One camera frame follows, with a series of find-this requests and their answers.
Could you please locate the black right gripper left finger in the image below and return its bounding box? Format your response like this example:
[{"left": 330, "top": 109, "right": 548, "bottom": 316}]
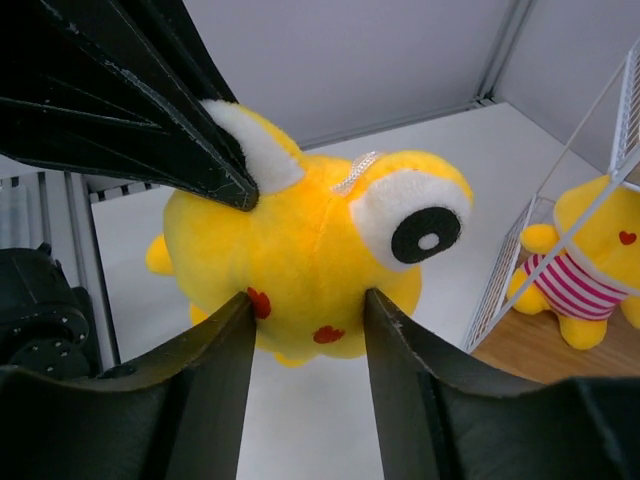
[{"left": 1, "top": 293, "right": 256, "bottom": 479}]

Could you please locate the white wire wooden shelf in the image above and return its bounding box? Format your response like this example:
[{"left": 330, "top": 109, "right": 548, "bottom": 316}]
[{"left": 461, "top": 47, "right": 639, "bottom": 382}]

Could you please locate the yellow bear plush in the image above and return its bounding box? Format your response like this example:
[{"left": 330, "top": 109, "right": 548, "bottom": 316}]
[
  {"left": 506, "top": 175, "right": 639, "bottom": 350},
  {"left": 145, "top": 100, "right": 473, "bottom": 367}
]

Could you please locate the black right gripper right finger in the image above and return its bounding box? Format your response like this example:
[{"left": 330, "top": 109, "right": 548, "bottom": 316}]
[{"left": 364, "top": 289, "right": 639, "bottom": 479}]

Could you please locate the aluminium left side rail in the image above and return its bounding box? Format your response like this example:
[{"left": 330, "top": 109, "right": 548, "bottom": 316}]
[{"left": 0, "top": 169, "right": 166, "bottom": 371}]

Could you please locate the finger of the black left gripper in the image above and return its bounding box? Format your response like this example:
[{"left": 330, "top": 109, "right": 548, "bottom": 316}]
[
  {"left": 124, "top": 0, "right": 237, "bottom": 103},
  {"left": 1, "top": 0, "right": 258, "bottom": 211}
]

